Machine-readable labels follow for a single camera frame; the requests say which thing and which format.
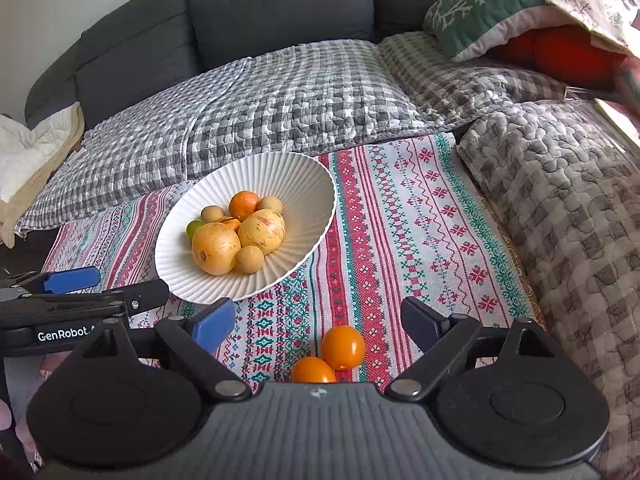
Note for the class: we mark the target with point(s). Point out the grey white gingham blanket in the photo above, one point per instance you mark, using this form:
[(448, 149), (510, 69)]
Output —
[(260, 100)]

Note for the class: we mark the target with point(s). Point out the orange mandarin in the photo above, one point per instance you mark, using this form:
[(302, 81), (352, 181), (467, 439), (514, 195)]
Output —
[(229, 220), (244, 205)]

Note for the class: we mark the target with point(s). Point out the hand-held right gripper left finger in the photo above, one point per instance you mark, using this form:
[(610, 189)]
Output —
[(214, 324)]

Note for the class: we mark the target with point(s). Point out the red green patterned cloth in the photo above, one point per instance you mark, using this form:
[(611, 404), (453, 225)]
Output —
[(415, 220)]

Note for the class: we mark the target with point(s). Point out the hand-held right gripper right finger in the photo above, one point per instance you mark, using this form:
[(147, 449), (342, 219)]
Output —
[(422, 322)]

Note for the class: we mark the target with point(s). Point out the orange tomato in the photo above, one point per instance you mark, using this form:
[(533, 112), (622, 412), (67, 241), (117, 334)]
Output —
[(342, 347), (313, 371)]

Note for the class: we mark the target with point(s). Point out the clear plastic box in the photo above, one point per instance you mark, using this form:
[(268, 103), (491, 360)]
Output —
[(615, 115)]

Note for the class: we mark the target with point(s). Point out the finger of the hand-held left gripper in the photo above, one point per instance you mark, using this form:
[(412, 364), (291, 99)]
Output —
[(135, 296), (72, 280)]

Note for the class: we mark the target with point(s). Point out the small green round fruit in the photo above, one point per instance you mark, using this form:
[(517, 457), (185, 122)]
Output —
[(193, 229)]

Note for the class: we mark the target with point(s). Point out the large speckled yellow fruit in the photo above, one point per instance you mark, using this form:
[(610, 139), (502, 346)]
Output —
[(261, 230)]

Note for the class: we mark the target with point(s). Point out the dark grey sofa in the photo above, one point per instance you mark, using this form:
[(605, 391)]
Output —
[(280, 5)]

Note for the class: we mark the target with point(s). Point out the green snowflake pillow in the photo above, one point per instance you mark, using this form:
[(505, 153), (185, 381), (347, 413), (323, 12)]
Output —
[(480, 7)]

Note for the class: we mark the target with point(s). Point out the white floral cloth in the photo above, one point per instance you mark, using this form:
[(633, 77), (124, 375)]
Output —
[(595, 0)]

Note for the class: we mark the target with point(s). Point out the white ribbed plate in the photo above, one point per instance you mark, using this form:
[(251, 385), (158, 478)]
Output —
[(300, 185)]

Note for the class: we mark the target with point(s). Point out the orange cushion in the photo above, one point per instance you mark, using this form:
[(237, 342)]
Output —
[(560, 50)]

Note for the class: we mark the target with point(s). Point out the small tan longan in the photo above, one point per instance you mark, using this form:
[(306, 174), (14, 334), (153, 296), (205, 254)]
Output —
[(271, 205), (250, 259), (212, 214)]

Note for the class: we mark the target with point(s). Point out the large orange-yellow fruit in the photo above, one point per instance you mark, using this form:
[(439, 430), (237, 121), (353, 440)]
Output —
[(216, 248)]

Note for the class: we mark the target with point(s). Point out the white cloth with beige trim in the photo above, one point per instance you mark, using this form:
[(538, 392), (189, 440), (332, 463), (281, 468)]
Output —
[(25, 155)]

